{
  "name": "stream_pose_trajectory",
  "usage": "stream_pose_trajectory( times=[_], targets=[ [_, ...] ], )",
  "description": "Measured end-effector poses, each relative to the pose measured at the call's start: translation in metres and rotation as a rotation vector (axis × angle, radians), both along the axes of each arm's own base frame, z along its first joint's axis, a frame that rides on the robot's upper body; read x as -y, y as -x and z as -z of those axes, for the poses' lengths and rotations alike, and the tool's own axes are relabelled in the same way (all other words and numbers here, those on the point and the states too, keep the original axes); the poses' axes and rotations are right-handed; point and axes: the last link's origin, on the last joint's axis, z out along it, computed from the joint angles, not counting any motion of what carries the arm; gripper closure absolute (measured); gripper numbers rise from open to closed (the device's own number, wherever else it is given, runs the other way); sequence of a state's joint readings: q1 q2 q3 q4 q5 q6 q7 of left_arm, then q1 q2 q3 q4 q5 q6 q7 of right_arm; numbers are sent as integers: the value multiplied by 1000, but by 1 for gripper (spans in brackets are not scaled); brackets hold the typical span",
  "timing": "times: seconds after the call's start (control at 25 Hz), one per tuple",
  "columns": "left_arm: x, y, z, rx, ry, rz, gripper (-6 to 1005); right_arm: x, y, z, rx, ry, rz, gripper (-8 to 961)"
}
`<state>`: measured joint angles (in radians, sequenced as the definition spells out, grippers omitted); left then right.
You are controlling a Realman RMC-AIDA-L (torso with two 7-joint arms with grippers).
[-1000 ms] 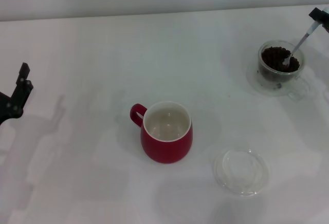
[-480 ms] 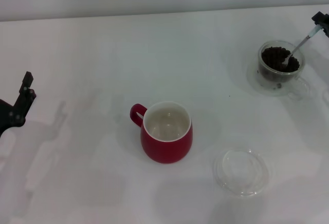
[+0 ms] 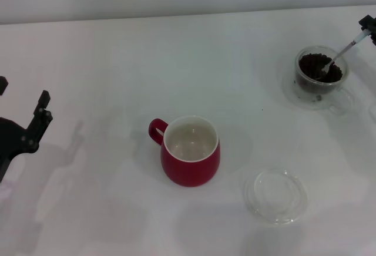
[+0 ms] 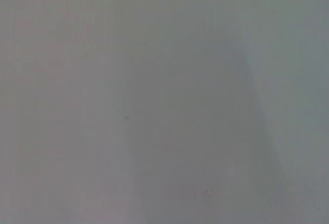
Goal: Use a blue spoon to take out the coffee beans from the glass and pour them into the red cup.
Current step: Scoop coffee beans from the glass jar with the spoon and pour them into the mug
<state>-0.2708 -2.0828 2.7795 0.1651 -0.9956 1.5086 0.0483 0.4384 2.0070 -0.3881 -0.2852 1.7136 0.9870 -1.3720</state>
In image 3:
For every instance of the loose coffee bean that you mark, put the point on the loose coffee bean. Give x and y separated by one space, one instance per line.
318 98

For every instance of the coffee bean heap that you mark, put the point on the coffee bean heap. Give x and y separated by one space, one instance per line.
311 65

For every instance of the clear glass cup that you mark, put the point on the clear glass cup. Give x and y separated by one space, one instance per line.
311 88

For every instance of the clear glass saucer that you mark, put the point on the clear glass saucer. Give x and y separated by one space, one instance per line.
276 197
289 93

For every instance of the red ceramic mug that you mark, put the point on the red ceramic mug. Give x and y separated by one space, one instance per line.
191 173

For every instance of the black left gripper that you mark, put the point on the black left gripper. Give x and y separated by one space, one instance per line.
8 138

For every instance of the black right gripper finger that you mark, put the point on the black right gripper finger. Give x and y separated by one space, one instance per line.
373 37
367 22

